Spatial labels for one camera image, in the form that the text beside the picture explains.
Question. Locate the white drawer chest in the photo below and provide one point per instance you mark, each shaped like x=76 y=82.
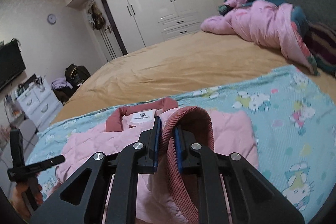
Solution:
x=40 y=104

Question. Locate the black backpack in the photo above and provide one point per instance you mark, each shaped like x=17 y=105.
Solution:
x=76 y=75

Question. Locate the white bedroom door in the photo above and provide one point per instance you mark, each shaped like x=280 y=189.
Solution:
x=105 y=38

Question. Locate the pink quilted jacket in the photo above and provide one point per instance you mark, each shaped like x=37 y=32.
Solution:
x=166 y=196

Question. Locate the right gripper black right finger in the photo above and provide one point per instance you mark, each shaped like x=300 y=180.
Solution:
x=229 y=188

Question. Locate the blue cartoon cat blanket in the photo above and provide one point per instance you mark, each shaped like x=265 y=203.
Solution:
x=293 y=125

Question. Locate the dark striped pillow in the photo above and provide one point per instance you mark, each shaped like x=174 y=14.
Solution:
x=320 y=40

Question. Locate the black wall television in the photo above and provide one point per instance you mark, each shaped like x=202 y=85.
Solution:
x=12 y=64

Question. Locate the person's left hand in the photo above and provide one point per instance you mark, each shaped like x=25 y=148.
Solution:
x=19 y=200

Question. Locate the purple clothes pile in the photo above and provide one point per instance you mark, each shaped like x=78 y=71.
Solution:
x=60 y=83

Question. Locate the tan bed sheet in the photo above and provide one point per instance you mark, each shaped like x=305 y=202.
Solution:
x=188 y=63

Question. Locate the bags hanging on door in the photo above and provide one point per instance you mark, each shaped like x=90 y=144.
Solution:
x=98 y=21

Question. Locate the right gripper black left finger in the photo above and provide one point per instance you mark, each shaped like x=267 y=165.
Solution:
x=104 y=188

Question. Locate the purple wall clock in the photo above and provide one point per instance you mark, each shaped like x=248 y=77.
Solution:
x=51 y=19

